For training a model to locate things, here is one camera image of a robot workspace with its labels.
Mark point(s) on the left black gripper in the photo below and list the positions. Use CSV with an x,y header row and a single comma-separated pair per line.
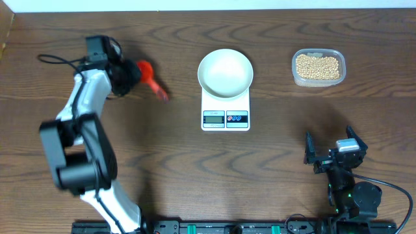
x,y
131,75

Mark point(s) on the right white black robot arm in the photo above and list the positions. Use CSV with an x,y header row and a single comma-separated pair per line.
x,y
355,203

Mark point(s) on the clear plastic bean container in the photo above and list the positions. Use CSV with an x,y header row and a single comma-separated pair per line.
x,y
319,53

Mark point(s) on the red plastic measuring scoop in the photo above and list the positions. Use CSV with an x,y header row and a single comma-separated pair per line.
x,y
148,77

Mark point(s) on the white round bowl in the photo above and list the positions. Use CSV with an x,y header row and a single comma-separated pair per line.
x,y
225,73

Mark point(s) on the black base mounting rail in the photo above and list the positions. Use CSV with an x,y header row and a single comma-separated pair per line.
x,y
292,226

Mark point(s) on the left gripper grey camera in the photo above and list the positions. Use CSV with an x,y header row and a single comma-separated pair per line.
x,y
97,48

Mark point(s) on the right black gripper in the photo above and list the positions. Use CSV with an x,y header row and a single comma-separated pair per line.
x,y
310,155

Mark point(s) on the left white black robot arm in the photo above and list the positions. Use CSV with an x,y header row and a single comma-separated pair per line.
x,y
78,151

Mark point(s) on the soybeans in container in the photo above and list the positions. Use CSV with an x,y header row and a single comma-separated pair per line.
x,y
317,68

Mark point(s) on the white digital kitchen scale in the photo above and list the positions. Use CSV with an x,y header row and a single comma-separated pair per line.
x,y
225,114

